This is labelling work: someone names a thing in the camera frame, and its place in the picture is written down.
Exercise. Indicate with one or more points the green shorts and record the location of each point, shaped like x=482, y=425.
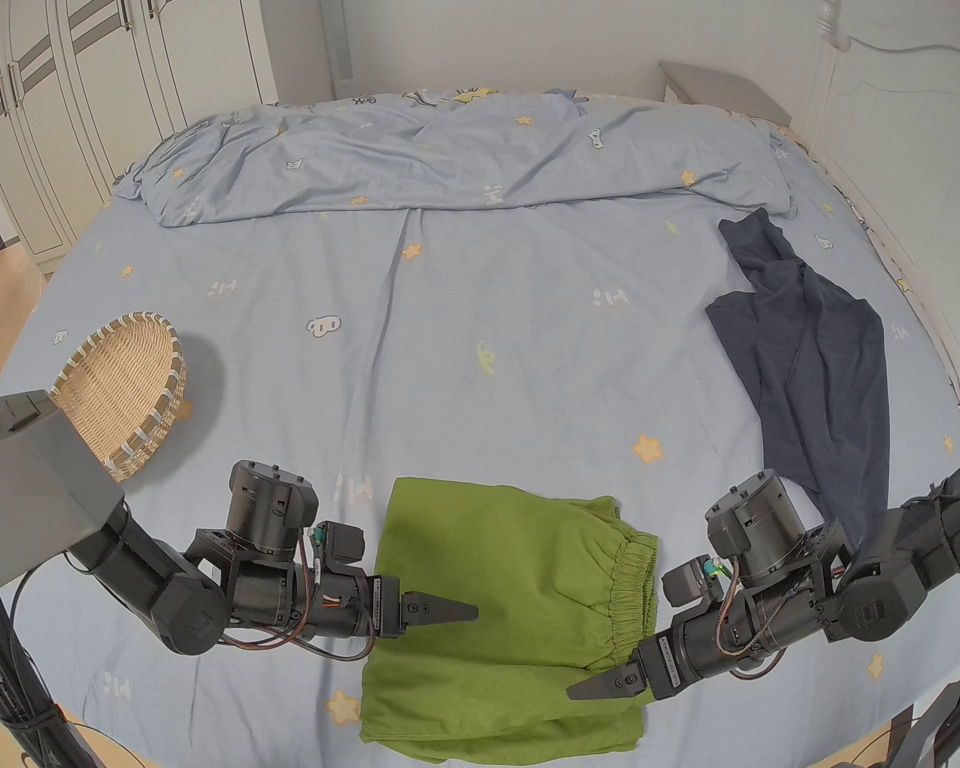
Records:
x=487, y=547

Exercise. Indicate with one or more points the white wardrobe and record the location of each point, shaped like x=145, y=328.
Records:
x=75, y=90

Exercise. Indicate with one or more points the bed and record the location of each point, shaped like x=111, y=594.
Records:
x=487, y=375

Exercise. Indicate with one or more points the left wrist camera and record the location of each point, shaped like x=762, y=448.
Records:
x=345, y=541

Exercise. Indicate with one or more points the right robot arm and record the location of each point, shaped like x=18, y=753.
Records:
x=892, y=570

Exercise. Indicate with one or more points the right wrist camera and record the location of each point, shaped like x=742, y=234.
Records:
x=686, y=585

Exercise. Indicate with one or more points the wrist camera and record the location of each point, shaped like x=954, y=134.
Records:
x=686, y=585
x=345, y=541

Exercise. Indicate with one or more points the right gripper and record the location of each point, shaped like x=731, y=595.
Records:
x=705, y=637

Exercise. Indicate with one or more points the round woven basket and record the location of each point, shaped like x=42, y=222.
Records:
x=112, y=382

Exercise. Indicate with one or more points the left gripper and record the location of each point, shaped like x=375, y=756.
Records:
x=345, y=604

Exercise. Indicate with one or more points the dark blue garment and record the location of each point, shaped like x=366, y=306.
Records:
x=817, y=375

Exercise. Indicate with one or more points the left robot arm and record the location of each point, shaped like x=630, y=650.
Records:
x=172, y=592

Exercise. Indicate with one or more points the grey bedside table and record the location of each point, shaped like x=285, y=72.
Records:
x=720, y=90

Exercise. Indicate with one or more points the pale blue quilt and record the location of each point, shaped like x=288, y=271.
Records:
x=450, y=157

